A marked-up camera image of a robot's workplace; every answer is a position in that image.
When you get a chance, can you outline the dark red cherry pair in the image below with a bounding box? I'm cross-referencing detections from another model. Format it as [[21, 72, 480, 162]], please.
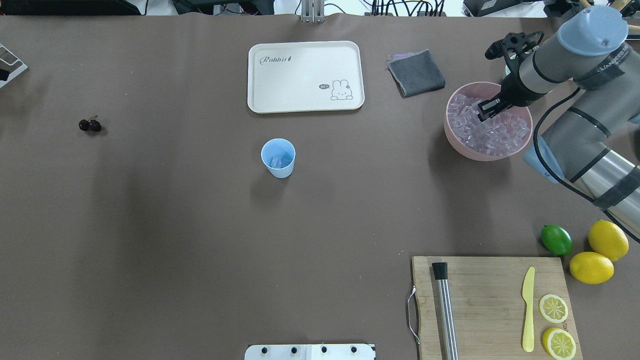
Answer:
[[78, 115, 103, 132]]

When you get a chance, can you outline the lemon slice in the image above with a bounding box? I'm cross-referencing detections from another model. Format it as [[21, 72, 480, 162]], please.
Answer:
[[538, 293, 569, 324], [542, 327, 578, 360]]

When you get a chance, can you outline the whole yellow lemon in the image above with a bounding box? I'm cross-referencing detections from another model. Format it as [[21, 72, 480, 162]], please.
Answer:
[[569, 251, 615, 285], [587, 219, 630, 262]]

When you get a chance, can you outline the steel muddler black tip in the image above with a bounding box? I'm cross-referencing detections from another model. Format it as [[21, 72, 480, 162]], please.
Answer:
[[431, 261, 460, 360]]

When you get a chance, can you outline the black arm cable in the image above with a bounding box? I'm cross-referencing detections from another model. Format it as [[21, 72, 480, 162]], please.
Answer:
[[532, 87, 601, 198]]

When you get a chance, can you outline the whole yellow lemon back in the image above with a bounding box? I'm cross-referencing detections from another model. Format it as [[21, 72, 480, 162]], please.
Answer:
[[587, 219, 630, 262]]

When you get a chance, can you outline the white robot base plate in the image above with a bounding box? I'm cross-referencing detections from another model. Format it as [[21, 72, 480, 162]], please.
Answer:
[[244, 343, 377, 360]]

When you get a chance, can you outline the whole yellow lemon front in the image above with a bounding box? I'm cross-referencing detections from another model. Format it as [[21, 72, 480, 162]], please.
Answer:
[[569, 251, 615, 285]]

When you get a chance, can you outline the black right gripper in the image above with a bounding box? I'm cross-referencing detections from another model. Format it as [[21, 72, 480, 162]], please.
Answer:
[[477, 72, 533, 122]]

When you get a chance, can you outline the lemon slice upper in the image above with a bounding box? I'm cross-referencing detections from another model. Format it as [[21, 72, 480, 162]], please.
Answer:
[[538, 293, 569, 324]]

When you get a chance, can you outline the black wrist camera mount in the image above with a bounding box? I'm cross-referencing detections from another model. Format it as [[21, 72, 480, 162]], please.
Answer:
[[484, 30, 545, 76]]

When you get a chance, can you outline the light blue plastic cup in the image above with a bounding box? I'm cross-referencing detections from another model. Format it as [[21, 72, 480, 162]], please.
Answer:
[[260, 137, 297, 179]]

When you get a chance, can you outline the green lime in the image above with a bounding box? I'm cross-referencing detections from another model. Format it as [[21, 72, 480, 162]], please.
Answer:
[[541, 224, 574, 256]]

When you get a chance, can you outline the white wire cup rack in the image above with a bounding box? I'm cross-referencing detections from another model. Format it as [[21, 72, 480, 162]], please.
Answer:
[[0, 44, 28, 88]]

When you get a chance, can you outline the folded grey cloth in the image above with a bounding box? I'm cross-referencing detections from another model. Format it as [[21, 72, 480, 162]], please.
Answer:
[[387, 48, 446, 98]]

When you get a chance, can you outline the yellow plastic knife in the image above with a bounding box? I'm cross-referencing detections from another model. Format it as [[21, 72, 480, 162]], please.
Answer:
[[521, 266, 536, 353]]

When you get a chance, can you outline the wooden cutting board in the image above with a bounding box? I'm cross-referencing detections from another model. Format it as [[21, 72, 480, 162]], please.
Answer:
[[411, 256, 571, 360]]

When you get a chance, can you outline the clear ice cubes pile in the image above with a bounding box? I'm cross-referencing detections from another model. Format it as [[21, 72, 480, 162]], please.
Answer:
[[446, 93, 531, 157]]

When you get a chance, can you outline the lemon slice lower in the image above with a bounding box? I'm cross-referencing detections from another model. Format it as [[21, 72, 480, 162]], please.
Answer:
[[542, 327, 578, 360]]

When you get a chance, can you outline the pink bowl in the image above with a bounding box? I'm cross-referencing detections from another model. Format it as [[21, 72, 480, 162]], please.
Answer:
[[444, 81, 534, 162]]

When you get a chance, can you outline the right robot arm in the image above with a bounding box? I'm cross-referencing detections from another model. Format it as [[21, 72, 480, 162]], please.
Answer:
[[478, 5, 640, 240]]

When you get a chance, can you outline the cream rabbit tray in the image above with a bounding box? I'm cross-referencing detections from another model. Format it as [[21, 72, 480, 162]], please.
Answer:
[[247, 40, 365, 114]]

